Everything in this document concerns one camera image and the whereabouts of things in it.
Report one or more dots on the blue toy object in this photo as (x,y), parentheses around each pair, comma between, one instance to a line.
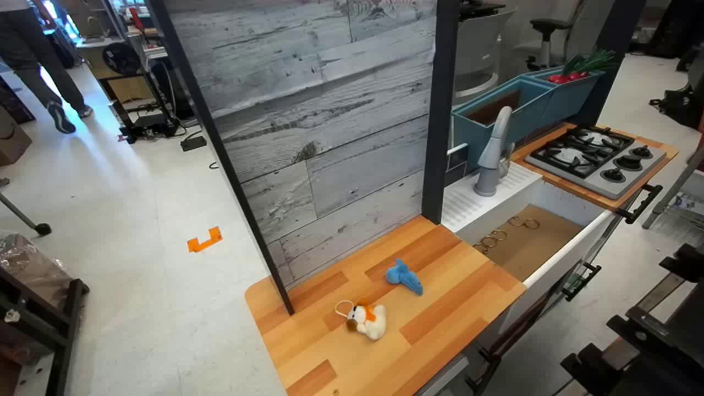
(405,275)

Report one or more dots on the white orange plush toy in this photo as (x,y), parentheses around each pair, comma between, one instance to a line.
(369,322)

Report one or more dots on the person in dark trousers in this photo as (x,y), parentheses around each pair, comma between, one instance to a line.
(28,51)

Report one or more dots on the white toy sink unit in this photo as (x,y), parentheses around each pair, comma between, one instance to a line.
(484,198)

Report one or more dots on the black office stool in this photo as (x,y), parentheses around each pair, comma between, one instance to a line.
(550,30)

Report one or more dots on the green toy leaves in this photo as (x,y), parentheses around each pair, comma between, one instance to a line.
(589,62)

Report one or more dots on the teal plastic bin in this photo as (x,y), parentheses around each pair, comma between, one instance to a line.
(545,111)

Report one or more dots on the grey toy faucet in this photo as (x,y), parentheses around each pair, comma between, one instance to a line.
(490,172)

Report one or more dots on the grey wood-pattern backdrop panel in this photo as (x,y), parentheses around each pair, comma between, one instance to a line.
(316,111)

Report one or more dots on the black low stand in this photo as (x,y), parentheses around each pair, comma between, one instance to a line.
(35,309)

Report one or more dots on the black slanted frame bar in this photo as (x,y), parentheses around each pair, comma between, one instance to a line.
(221,146)

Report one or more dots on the brown cardboard box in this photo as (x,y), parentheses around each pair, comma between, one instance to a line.
(12,144)

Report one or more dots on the black metal frame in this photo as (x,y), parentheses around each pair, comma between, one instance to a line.
(644,343)

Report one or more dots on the wooden stove base board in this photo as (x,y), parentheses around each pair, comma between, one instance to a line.
(528,151)

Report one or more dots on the black equipment cart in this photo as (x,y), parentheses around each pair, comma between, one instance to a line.
(138,74)

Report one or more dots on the grey toy stove top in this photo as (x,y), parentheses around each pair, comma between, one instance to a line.
(583,175)

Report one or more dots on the orange bracket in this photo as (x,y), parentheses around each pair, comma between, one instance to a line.
(195,245)

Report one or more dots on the black vertical post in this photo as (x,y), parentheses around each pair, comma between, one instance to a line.
(441,111)

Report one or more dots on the red toy vegetables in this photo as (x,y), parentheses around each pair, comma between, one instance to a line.
(566,78)

